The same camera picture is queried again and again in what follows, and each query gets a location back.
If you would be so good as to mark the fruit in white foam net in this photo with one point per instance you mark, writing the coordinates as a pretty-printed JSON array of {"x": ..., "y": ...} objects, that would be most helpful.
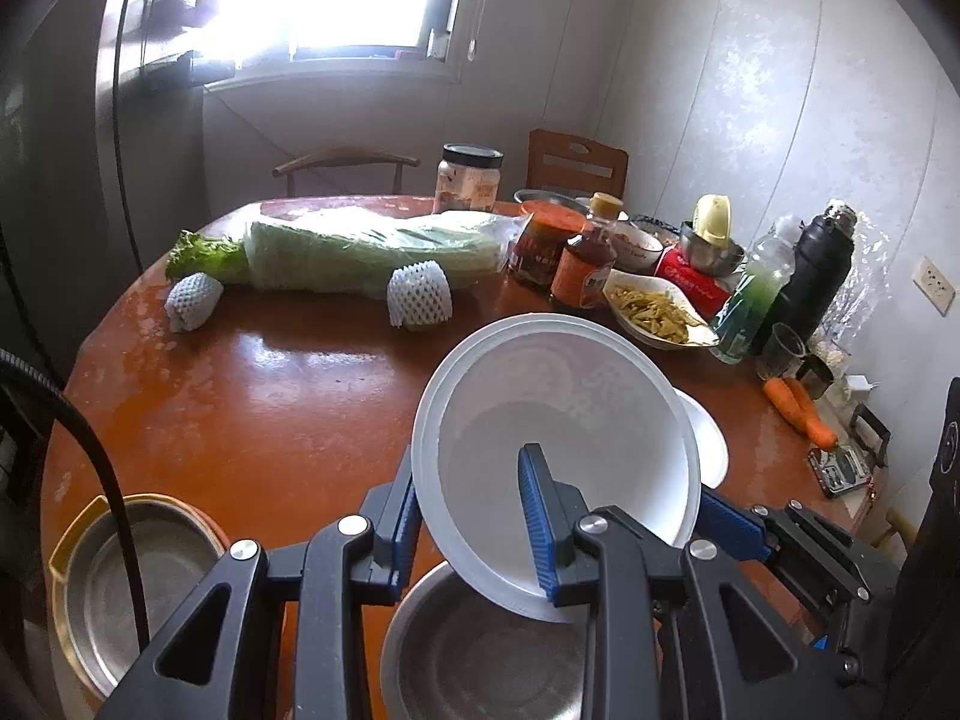
[
  {"x": 191, "y": 300},
  {"x": 420, "y": 292}
]

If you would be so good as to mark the small dark cup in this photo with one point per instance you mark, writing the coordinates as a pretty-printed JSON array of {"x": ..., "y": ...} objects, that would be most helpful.
[{"x": 816, "y": 379}]

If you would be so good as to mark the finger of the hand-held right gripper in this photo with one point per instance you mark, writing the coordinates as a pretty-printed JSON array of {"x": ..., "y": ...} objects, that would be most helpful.
[
  {"x": 851, "y": 667},
  {"x": 731, "y": 532}
]

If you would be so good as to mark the yellow shell-shaped plate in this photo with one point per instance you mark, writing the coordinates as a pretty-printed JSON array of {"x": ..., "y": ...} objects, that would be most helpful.
[{"x": 75, "y": 530}]

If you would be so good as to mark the red box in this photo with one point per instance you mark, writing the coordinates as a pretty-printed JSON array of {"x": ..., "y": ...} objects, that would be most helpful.
[{"x": 694, "y": 281}]

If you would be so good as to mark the orange carrot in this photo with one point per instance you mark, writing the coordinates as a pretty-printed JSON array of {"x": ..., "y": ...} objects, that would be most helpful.
[
  {"x": 801, "y": 394},
  {"x": 821, "y": 435}
]

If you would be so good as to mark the small steel bowl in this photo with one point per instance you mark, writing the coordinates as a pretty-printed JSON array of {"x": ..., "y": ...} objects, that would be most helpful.
[{"x": 480, "y": 660}]

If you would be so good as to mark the small flat gadget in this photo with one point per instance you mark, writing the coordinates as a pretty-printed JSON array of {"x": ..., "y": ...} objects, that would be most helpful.
[{"x": 840, "y": 474}]

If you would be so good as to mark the wooden chair with curved back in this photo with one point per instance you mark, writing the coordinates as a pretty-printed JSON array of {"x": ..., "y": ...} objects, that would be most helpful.
[{"x": 345, "y": 157}]

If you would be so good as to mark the wooden chair with slotted back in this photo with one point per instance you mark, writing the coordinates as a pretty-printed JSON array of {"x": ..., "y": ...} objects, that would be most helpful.
[{"x": 577, "y": 180}]

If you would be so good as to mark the white wall socket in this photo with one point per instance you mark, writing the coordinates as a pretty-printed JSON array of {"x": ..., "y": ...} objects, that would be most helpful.
[{"x": 936, "y": 283}]

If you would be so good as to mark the yellow plastic object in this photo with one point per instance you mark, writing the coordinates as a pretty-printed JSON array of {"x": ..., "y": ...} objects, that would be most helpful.
[{"x": 712, "y": 217}]

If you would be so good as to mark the glass jar with black lid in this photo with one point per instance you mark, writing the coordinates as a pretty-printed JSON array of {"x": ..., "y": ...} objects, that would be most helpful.
[{"x": 469, "y": 180}]

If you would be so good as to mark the grey refrigerator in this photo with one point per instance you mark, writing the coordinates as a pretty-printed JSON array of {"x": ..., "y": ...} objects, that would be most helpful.
[{"x": 60, "y": 127}]

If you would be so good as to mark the red-lidded sauce jar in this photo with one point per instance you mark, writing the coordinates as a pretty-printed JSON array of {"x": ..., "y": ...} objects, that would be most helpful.
[{"x": 540, "y": 247}]

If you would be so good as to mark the green lettuce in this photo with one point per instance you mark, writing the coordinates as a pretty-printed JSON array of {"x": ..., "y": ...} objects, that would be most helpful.
[{"x": 206, "y": 255}]

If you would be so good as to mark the patterned bowl of food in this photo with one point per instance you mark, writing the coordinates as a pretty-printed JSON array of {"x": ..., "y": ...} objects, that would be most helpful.
[{"x": 637, "y": 247}]

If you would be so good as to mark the white disposable bowl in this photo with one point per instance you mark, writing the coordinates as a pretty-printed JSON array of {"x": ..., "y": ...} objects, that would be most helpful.
[
  {"x": 709, "y": 442},
  {"x": 600, "y": 427}
]

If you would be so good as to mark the white plate of pickled vegetables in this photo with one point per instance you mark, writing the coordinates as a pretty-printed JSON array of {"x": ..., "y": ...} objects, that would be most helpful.
[{"x": 652, "y": 307}]

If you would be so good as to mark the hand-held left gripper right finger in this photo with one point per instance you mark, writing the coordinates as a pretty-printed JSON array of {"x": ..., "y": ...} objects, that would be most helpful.
[{"x": 536, "y": 510}]

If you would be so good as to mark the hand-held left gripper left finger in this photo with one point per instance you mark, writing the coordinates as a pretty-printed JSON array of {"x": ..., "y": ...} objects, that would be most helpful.
[{"x": 401, "y": 540}]

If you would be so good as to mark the clear plastic bag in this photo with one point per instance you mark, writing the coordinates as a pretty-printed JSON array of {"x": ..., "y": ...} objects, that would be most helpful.
[{"x": 866, "y": 292}]

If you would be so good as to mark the black thermos flask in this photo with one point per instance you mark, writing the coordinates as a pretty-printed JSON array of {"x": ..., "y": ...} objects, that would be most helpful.
[{"x": 817, "y": 277}]

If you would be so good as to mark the clear drinking glass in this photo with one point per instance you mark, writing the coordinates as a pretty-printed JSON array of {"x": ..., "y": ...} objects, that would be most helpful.
[{"x": 780, "y": 352}]

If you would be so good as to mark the wrapped napa cabbage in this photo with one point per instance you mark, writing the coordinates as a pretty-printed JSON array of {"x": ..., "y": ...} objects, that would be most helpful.
[{"x": 360, "y": 251}]

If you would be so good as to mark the green drink bottle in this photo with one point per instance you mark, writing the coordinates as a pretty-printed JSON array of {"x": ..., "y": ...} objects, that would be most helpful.
[{"x": 750, "y": 300}]

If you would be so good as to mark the white charger plug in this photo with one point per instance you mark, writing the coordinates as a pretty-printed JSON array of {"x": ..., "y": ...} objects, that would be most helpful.
[{"x": 861, "y": 385}]

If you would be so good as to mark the round steel plate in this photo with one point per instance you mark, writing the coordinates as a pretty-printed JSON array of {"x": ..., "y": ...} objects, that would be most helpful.
[{"x": 180, "y": 570}]

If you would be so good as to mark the black box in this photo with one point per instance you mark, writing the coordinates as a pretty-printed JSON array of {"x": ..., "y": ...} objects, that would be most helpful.
[{"x": 169, "y": 69}]

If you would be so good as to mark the sauce bottle with orange label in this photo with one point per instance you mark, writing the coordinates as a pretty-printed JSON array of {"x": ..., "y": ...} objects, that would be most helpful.
[{"x": 585, "y": 270}]

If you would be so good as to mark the person's black clothing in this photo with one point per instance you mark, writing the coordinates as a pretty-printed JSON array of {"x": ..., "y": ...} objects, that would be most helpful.
[{"x": 934, "y": 577}]

